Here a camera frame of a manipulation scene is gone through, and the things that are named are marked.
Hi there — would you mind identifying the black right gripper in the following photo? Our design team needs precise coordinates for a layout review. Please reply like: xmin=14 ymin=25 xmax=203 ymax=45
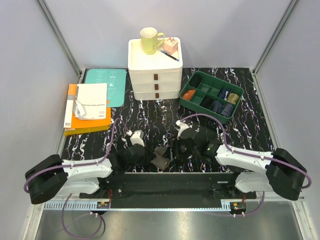
xmin=162 ymin=136 xmax=199 ymax=161

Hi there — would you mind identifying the grey underwear with cream waistband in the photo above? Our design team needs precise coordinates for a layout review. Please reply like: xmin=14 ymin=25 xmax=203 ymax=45
xmin=151 ymin=146 xmax=172 ymax=171

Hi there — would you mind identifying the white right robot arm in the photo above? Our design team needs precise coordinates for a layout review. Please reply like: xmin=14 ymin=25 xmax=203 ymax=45
xmin=173 ymin=120 xmax=307 ymax=201

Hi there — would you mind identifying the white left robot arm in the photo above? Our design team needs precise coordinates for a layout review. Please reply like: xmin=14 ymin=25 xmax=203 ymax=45
xmin=23 ymin=130 xmax=156 ymax=205

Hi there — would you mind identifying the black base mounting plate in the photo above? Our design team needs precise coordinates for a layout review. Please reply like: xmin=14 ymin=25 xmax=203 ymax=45
xmin=79 ymin=172 xmax=257 ymax=200

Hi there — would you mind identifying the rolled grey-blue garment in tray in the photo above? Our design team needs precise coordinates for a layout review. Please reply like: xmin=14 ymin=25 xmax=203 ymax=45
xmin=210 ymin=100 xmax=223 ymax=114

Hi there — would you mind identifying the rolled striped garment in tray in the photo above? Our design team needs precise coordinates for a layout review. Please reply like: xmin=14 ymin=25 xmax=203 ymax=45
xmin=220 ymin=102 xmax=234 ymax=118

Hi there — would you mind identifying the rolled orange garment in tray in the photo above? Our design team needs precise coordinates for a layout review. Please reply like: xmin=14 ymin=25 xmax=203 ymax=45
xmin=182 ymin=89 xmax=196 ymax=101

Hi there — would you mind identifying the green divided organizer tray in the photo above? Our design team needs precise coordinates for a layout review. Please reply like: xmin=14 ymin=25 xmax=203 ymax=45
xmin=179 ymin=71 xmax=244 ymax=125

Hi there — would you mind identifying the rolled navy garment in tray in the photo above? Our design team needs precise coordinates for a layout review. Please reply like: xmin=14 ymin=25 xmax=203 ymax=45
xmin=217 ymin=87 xmax=230 ymax=100

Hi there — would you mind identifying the rolled khaki garment in tray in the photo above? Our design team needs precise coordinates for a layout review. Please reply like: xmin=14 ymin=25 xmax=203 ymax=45
xmin=227 ymin=93 xmax=240 ymax=105

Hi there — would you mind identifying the rolled black garment in tray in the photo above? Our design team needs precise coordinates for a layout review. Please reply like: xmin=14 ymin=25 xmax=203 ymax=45
xmin=189 ymin=74 xmax=203 ymax=88

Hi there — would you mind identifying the white paper manual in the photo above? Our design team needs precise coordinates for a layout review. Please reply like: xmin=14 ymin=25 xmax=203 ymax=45
xmin=74 ymin=83 xmax=108 ymax=120

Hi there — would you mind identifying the orange book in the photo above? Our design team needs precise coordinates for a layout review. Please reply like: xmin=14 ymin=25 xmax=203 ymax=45
xmin=63 ymin=83 xmax=112 ymax=136

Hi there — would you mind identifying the white three-drawer storage unit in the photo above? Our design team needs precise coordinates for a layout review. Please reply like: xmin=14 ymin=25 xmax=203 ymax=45
xmin=128 ymin=37 xmax=183 ymax=101

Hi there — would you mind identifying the teal plastic board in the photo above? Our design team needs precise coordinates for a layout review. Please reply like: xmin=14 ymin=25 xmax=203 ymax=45
xmin=83 ymin=68 xmax=127 ymax=108

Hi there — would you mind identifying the blue pen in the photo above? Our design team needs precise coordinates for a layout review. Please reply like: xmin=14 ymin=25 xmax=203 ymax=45
xmin=161 ymin=50 xmax=180 ymax=62

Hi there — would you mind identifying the pink power adapter cube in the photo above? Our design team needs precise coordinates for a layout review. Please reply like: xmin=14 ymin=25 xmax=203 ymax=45
xmin=163 ymin=37 xmax=179 ymax=55

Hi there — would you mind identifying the yellow-green mug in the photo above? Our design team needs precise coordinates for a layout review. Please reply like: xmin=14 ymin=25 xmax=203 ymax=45
xmin=140 ymin=27 xmax=165 ymax=55

